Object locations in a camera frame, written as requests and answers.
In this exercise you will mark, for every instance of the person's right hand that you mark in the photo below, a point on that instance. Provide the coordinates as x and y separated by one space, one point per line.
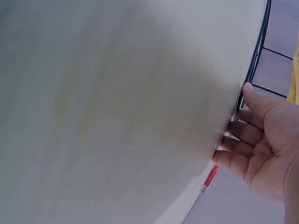
273 144

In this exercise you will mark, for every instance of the person's body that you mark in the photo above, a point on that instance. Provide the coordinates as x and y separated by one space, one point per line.
294 79

